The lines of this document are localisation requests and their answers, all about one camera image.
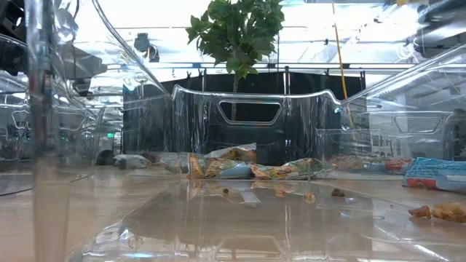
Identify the yellow tag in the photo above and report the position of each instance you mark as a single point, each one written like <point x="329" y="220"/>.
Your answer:
<point x="407" y="2"/>

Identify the green yellow granola bar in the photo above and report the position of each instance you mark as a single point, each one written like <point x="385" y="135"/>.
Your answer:
<point x="291" y="169"/>
<point x="236" y="153"/>

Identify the blue red granola bar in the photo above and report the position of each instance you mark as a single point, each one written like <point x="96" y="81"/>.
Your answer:
<point x="437" y="174"/>

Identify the dark silver granola bar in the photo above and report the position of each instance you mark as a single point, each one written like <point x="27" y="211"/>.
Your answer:
<point x="174" y="162"/>

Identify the black round object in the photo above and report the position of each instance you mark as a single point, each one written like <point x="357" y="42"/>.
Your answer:
<point x="105" y="157"/>

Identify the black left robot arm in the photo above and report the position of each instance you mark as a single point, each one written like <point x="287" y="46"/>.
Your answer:
<point x="87" y="65"/>

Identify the small black device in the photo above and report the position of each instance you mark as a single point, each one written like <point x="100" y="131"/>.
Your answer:
<point x="142" y="41"/>

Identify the clear plastic tray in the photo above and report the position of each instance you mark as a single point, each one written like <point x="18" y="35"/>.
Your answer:
<point x="196" y="123"/>
<point x="382" y="138"/>
<point x="78" y="109"/>

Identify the green plant in black pot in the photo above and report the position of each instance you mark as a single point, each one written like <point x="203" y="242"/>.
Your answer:
<point x="236" y="32"/>

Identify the red green granola bar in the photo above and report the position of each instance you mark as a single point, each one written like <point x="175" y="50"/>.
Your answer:
<point x="398" y="164"/>

